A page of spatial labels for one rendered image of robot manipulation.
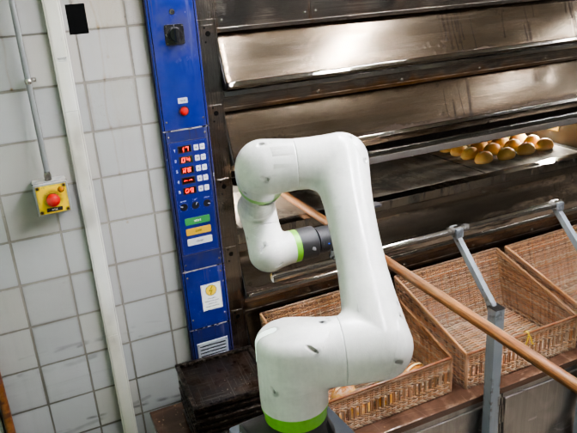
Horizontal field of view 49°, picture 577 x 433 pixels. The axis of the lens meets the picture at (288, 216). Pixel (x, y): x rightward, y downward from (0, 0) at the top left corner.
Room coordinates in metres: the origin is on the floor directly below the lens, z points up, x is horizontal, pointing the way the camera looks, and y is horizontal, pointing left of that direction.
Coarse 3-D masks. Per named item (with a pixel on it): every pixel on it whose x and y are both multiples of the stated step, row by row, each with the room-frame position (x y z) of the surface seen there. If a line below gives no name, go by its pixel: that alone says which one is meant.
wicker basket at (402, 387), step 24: (264, 312) 2.16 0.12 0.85; (288, 312) 2.19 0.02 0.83; (312, 312) 2.23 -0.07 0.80; (336, 312) 2.26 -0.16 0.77; (408, 312) 2.18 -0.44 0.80; (432, 336) 2.05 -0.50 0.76; (432, 360) 2.05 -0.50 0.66; (360, 384) 2.02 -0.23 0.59; (384, 384) 1.83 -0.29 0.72; (408, 384) 1.87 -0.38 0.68; (432, 384) 1.99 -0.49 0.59; (336, 408) 1.76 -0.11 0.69; (360, 408) 1.79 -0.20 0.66; (384, 408) 1.83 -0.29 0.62; (408, 408) 1.87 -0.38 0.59
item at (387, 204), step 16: (544, 160) 2.81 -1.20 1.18; (560, 160) 2.79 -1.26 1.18; (576, 160) 2.82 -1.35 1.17; (480, 176) 2.63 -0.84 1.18; (496, 176) 2.63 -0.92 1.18; (512, 176) 2.67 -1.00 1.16; (400, 192) 2.49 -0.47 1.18; (416, 192) 2.48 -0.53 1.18; (432, 192) 2.50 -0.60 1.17; (448, 192) 2.53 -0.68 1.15; (384, 208) 2.41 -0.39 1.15; (288, 224) 2.24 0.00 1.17; (304, 224) 2.26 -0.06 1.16; (320, 224) 2.29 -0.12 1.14; (240, 240) 2.16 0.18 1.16
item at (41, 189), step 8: (56, 176) 1.92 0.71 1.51; (32, 184) 1.86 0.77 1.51; (40, 184) 1.85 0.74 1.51; (48, 184) 1.85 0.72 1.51; (56, 184) 1.86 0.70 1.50; (64, 184) 1.87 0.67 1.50; (40, 192) 1.84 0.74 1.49; (48, 192) 1.85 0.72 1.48; (56, 192) 1.86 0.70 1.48; (64, 192) 1.87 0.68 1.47; (40, 200) 1.84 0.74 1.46; (64, 200) 1.87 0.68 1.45; (40, 208) 1.84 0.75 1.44; (48, 208) 1.84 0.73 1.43; (56, 208) 1.85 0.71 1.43; (64, 208) 1.86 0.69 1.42
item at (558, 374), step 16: (288, 192) 2.50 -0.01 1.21; (304, 208) 2.33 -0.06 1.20; (400, 272) 1.72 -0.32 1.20; (432, 288) 1.59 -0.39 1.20; (448, 304) 1.51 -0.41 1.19; (480, 320) 1.40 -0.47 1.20; (496, 336) 1.34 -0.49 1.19; (512, 336) 1.32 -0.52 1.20; (528, 352) 1.25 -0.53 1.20; (544, 368) 1.20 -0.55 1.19; (560, 368) 1.18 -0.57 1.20; (576, 384) 1.12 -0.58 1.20
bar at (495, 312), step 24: (504, 216) 2.17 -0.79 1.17; (408, 240) 2.01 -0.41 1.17; (432, 240) 2.05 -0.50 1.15; (456, 240) 2.09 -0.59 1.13; (576, 240) 2.19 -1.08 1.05; (312, 264) 1.87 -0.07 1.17; (480, 288) 1.96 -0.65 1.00; (504, 312) 1.89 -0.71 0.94; (576, 408) 2.10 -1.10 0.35; (576, 432) 2.08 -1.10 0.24
